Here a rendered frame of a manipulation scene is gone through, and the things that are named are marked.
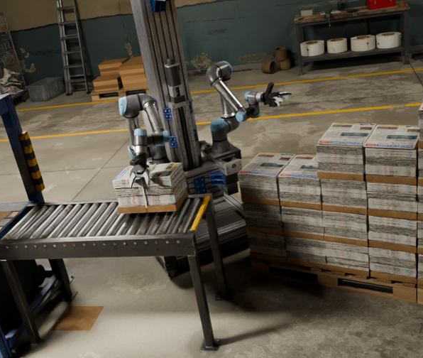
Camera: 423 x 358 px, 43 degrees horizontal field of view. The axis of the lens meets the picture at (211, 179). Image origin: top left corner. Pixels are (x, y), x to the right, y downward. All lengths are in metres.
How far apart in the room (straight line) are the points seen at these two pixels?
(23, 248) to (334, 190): 1.96
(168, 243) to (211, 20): 7.44
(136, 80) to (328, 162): 6.62
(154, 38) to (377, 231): 2.00
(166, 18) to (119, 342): 2.24
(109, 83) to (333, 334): 7.23
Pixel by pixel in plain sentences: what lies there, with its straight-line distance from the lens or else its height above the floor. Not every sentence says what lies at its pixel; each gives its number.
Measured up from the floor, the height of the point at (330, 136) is 1.07.
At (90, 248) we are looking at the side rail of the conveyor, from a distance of 3.26.
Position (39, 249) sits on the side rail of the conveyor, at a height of 0.75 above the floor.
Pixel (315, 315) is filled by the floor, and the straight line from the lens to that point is 3.60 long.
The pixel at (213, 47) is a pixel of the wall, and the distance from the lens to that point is 10.22.
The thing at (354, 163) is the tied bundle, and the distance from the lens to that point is 3.30.
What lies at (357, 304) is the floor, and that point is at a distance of 3.68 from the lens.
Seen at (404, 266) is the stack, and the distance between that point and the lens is 3.56.
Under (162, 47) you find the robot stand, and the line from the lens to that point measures 3.93.
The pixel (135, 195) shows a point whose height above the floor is 0.95.
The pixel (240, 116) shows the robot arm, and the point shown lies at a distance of 3.80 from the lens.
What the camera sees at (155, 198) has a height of 0.92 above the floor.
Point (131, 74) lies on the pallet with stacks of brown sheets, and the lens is 9.60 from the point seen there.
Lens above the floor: 2.28
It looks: 24 degrees down
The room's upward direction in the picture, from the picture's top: 10 degrees counter-clockwise
